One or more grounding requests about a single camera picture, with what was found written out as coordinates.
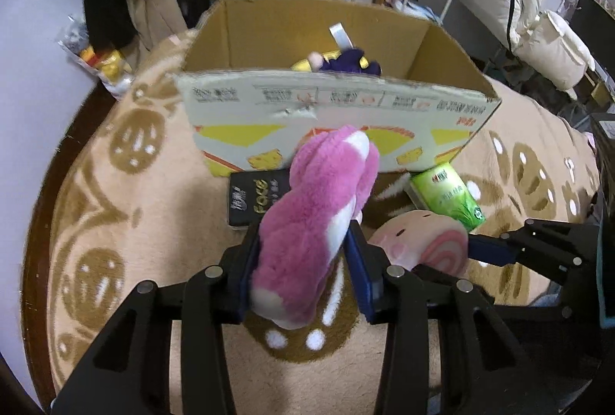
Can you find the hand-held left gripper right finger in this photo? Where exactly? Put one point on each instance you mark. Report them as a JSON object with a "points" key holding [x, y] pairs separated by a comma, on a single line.
{"points": [[360, 275]]}

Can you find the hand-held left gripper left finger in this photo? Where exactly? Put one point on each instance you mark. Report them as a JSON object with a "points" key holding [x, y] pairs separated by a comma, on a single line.
{"points": [[235, 285]]}

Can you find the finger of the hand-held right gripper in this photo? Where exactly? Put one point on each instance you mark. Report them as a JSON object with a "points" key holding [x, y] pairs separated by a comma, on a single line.
{"points": [[490, 250]]}

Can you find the pink swiss roll plush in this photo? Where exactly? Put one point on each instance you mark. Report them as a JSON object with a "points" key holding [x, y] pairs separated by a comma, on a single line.
{"points": [[423, 242]]}

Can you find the magenta plush toy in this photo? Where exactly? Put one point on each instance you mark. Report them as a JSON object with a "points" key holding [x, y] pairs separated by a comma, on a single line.
{"points": [[312, 227]]}

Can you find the purple-haired plush doll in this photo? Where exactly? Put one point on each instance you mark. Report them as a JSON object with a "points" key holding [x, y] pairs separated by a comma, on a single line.
{"points": [[350, 61]]}

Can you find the yellow plush toy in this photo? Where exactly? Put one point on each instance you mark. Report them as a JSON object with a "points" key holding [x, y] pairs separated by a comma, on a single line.
{"points": [[305, 64]]}

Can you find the cardboard box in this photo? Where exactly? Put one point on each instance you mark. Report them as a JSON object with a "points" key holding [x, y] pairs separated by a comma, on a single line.
{"points": [[269, 40]]}

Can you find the green tissue pack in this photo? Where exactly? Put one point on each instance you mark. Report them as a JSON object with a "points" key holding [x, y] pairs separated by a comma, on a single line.
{"points": [[447, 196]]}

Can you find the black pack with yellow print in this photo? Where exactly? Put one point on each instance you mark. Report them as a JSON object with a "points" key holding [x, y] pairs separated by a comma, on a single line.
{"points": [[250, 201]]}

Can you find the black cabinet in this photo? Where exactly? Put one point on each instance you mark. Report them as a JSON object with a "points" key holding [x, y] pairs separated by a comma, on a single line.
{"points": [[598, 25]]}

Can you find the bag of snacks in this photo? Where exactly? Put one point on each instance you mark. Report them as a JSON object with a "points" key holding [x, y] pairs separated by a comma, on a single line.
{"points": [[96, 59]]}

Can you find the dark wooden bed frame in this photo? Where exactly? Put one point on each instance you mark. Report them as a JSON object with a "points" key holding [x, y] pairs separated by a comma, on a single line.
{"points": [[36, 227]]}

